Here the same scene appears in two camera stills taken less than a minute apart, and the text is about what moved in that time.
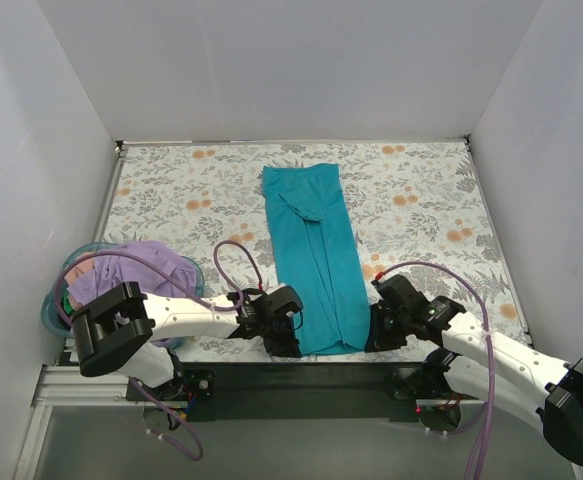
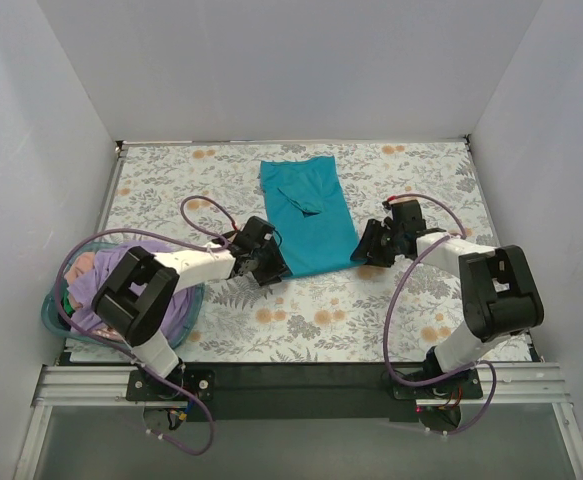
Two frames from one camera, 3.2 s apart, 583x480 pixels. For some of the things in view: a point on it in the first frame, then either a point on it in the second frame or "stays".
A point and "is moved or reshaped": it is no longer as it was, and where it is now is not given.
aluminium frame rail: [67, 386] stays
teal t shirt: [315, 256] is moved or reshaped
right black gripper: [384, 332] to [374, 245]
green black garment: [66, 303] stays
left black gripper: [285, 338] to [273, 261]
